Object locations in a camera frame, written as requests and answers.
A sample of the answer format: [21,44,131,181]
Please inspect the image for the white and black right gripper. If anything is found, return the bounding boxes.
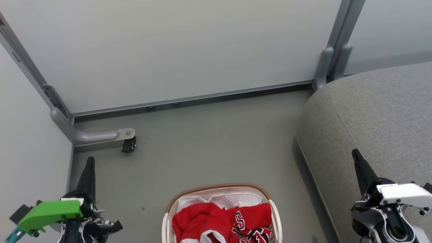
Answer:
[351,148,432,237]

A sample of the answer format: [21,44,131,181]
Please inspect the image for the brown rimmed laundry basket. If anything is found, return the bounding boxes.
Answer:
[162,183,283,243]

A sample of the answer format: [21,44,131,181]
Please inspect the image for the grey fabric sofa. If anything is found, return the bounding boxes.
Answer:
[296,62,432,243]

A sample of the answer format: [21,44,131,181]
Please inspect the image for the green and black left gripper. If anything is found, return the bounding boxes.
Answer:
[18,156,124,243]

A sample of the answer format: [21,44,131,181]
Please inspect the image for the grey curved partition foot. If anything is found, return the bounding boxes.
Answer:
[51,107,136,147]

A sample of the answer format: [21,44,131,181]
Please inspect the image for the grey partition corner post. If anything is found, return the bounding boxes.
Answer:
[0,13,74,123]

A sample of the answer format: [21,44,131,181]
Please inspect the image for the black cable with teal plug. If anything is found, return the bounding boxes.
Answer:
[5,225,25,243]

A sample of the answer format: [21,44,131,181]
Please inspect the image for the grey partition bottom rail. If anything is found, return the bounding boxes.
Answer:
[72,80,315,117]

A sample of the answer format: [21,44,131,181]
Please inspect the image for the red jersey with black print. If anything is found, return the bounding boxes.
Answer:
[227,202,274,243]

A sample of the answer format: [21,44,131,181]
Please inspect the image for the grey partition post with feet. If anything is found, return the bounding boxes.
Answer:
[312,0,367,91]

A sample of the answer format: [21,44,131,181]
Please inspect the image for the red shorts with white trim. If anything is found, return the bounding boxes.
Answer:
[172,202,238,243]

